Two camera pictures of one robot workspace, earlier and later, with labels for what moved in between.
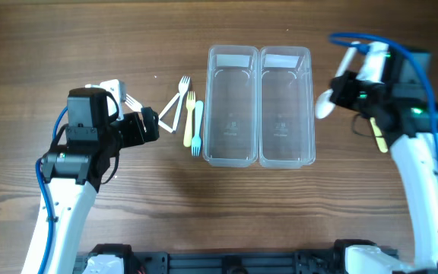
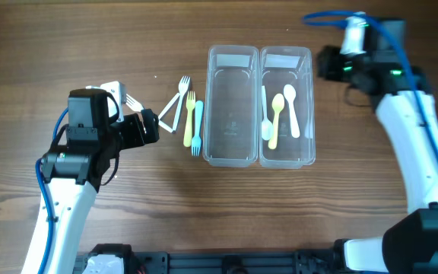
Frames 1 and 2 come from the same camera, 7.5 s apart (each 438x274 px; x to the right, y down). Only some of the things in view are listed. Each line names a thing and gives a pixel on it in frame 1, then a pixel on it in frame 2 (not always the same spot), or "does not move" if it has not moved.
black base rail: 317,262 does not move
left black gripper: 147,124 does not move
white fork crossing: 163,124 does not move
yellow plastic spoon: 380,141 → 277,103
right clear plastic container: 287,106 does not move
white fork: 133,103 does not move
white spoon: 323,106 → 290,93
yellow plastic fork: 190,104 does not move
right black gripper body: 341,91 → 328,63
